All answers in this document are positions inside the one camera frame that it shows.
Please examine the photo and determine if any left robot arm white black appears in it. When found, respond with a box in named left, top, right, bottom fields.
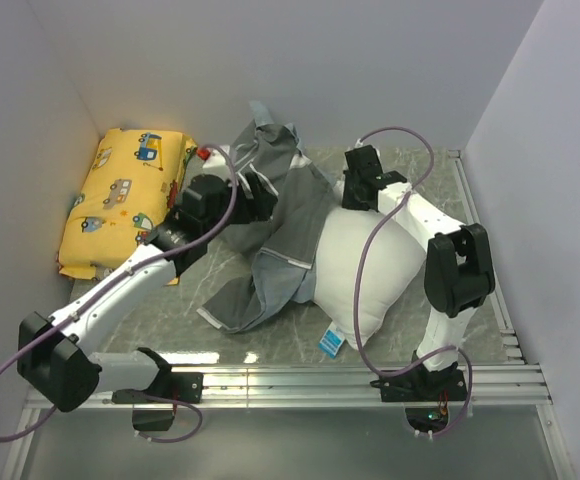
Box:
left=17, top=172, right=277, bottom=413

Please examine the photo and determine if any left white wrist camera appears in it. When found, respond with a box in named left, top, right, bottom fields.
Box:
left=196, top=147, right=229, bottom=173

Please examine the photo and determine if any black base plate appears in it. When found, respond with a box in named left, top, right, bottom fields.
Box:
left=370, top=368, right=468, bottom=403
left=111, top=371, right=204, bottom=404

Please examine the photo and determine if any left black controller box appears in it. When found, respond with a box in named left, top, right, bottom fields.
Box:
left=131, top=407, right=175, bottom=432

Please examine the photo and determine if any right black controller box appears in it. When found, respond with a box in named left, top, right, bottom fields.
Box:
left=405, top=407, right=450, bottom=436

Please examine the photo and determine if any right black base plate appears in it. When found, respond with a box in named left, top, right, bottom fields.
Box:
left=370, top=368, right=468, bottom=403

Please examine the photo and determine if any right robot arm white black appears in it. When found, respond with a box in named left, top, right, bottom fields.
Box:
left=342, top=145, right=496, bottom=400

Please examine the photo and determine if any black controller box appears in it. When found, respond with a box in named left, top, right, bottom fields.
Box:
left=405, top=407, right=450, bottom=436
left=131, top=407, right=175, bottom=432

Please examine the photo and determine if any yellow cartoon car pillow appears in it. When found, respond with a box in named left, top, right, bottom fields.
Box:
left=57, top=128, right=197, bottom=280

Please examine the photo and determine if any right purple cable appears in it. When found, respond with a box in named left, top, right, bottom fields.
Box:
left=352, top=125, right=472, bottom=436

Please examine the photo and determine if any blue-grey pillowcase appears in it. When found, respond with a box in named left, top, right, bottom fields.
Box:
left=198, top=101, right=336, bottom=334

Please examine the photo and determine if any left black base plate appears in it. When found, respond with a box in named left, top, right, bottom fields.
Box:
left=111, top=371, right=204, bottom=404

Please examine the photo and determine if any purple cable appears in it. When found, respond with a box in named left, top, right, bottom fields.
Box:
left=0, top=143, right=239, bottom=445
left=352, top=125, right=472, bottom=436

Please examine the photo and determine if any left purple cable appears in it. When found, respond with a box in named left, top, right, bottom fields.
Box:
left=0, top=143, right=239, bottom=445

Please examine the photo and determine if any white pillow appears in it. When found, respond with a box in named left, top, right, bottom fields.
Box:
left=291, top=181, right=424, bottom=349

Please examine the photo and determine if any blue white pillow label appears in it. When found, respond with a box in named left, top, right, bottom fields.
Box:
left=318, top=324, right=346, bottom=358

